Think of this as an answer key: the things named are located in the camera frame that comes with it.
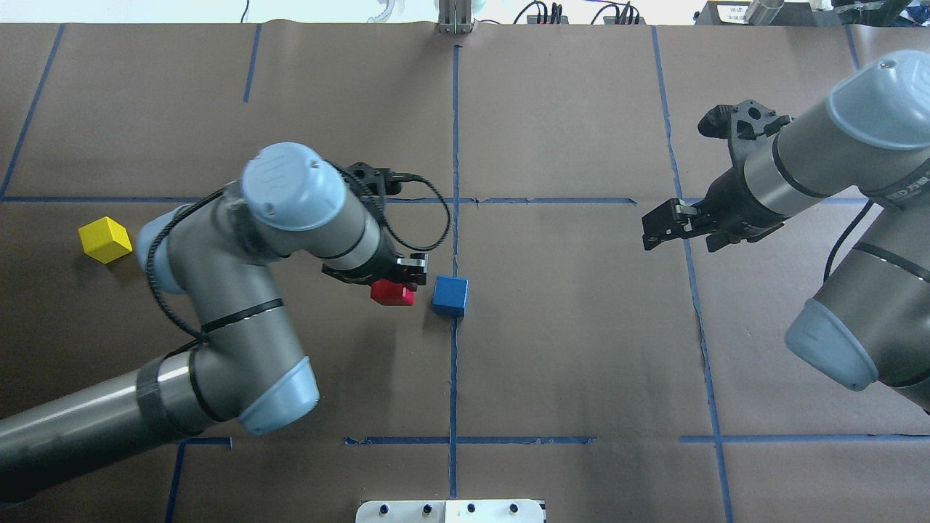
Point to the blue wooden block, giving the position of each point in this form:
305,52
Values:
450,295

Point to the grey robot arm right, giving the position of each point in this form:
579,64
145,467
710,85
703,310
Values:
869,321

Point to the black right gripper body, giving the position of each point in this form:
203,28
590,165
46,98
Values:
724,201

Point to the yellow wooden block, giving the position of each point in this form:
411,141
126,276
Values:
105,240

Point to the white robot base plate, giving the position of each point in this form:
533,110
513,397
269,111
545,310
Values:
455,510

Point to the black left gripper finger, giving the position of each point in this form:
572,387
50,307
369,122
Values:
411,270

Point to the aluminium frame post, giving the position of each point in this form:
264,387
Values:
455,16

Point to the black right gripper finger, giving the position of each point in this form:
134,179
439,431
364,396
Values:
671,220

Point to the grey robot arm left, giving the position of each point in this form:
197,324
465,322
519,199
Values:
207,267

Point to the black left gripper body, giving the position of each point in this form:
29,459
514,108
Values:
361,275

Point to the red wooden block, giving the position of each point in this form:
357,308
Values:
389,293

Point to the black power strip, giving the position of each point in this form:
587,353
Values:
623,14
542,13

